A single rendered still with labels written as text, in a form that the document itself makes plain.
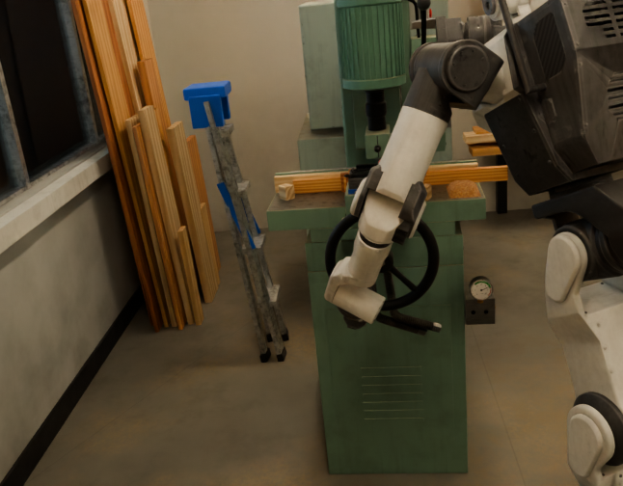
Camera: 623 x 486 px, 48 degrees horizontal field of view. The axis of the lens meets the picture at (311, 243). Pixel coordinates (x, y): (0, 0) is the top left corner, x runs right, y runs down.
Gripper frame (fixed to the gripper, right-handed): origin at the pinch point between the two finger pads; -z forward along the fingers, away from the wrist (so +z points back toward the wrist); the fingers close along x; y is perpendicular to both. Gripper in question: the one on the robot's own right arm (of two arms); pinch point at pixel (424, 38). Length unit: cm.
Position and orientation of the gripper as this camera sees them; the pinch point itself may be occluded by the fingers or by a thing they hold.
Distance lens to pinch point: 189.7
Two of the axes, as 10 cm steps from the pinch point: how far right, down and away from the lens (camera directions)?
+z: 9.9, -0.5, -1.3
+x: -0.2, 8.8, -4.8
